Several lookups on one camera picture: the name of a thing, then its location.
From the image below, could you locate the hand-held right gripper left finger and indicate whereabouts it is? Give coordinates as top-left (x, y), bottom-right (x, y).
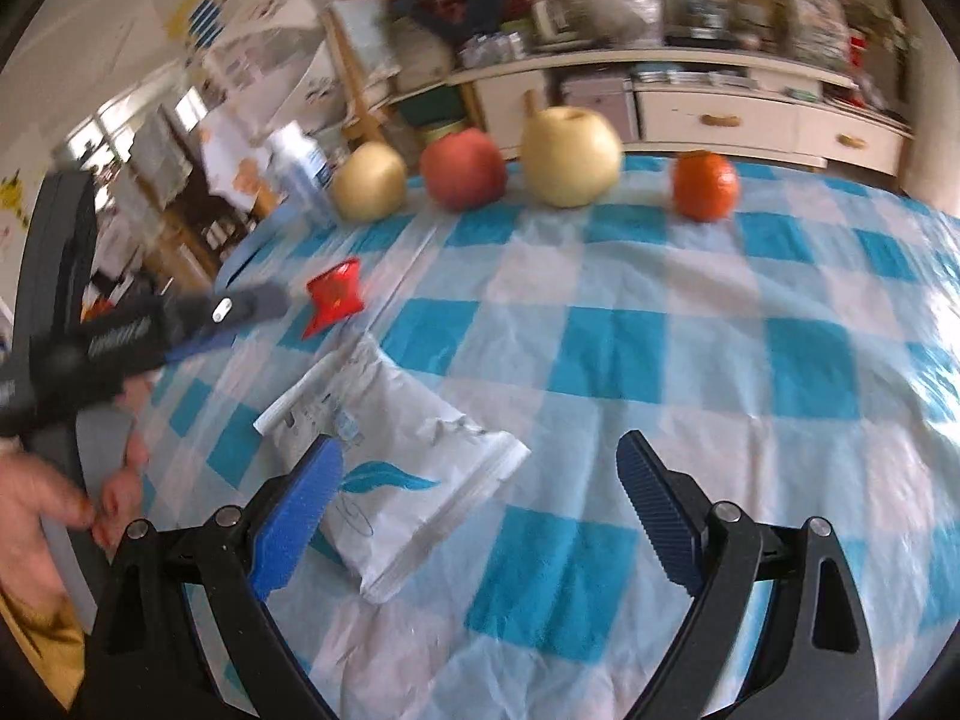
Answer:
top-left (75, 433), bottom-right (346, 720)

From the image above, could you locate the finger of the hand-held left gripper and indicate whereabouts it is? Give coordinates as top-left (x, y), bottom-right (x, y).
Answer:
top-left (161, 281), bottom-right (290, 335)
top-left (160, 328), bottom-right (235, 370)

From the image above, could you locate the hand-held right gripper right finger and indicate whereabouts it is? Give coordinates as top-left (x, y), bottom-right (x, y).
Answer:
top-left (615, 430), bottom-right (881, 720)

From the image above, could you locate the red wrapper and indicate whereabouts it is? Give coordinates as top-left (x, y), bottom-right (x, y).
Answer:
top-left (304, 257), bottom-right (369, 339)

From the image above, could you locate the person's left hand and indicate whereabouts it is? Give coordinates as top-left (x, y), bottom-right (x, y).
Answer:
top-left (0, 377), bottom-right (152, 605)

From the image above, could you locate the white plastic bottle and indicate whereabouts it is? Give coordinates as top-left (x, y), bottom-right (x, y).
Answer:
top-left (268, 124), bottom-right (333, 225)

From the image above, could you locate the dining table with floral cloth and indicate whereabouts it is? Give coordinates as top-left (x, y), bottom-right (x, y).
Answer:
top-left (198, 108), bottom-right (279, 215)

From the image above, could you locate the dark chair with grey cover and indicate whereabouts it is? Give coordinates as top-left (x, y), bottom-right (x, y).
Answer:
top-left (97, 109), bottom-right (219, 279)

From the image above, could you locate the blue checked plastic tablecloth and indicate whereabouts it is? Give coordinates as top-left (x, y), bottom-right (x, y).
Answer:
top-left (139, 154), bottom-right (960, 720)

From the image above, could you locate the small yellow pear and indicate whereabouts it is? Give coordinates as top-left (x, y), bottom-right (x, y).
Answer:
top-left (331, 142), bottom-right (409, 224)

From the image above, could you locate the white mesh food cover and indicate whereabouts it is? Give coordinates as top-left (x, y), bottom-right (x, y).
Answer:
top-left (202, 0), bottom-right (354, 137)

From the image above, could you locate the red apple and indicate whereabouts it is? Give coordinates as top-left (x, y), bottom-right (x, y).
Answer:
top-left (418, 127), bottom-right (509, 213)

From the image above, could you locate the wooden chair with towel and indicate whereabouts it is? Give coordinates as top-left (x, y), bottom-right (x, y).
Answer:
top-left (322, 0), bottom-right (410, 167)

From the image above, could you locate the green waste bin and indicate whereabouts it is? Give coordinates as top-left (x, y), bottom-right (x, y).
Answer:
top-left (394, 86), bottom-right (470, 152)

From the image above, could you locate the yellow garment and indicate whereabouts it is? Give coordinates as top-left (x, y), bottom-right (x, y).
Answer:
top-left (0, 591), bottom-right (86, 715)

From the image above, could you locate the orange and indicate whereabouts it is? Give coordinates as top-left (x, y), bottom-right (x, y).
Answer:
top-left (671, 150), bottom-right (740, 224)

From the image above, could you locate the row of small bottles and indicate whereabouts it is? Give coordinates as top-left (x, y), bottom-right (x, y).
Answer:
top-left (457, 30), bottom-right (530, 69)

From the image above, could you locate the large yellow pear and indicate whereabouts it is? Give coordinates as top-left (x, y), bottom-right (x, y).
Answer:
top-left (520, 106), bottom-right (624, 210)

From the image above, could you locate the cream television cabinet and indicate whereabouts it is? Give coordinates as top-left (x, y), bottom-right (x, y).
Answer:
top-left (390, 56), bottom-right (917, 175)

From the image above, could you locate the silver metal case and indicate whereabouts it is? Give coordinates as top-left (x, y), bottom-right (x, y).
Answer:
top-left (561, 75), bottom-right (638, 144)

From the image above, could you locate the white electric kettle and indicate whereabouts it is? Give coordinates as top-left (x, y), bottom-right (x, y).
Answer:
top-left (529, 0), bottom-right (575, 47)

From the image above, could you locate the clear plastic bag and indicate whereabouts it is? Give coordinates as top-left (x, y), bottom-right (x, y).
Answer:
top-left (574, 0), bottom-right (665, 47)

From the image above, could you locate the printed shopping bag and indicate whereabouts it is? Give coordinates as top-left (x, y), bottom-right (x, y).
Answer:
top-left (787, 0), bottom-right (853, 54)

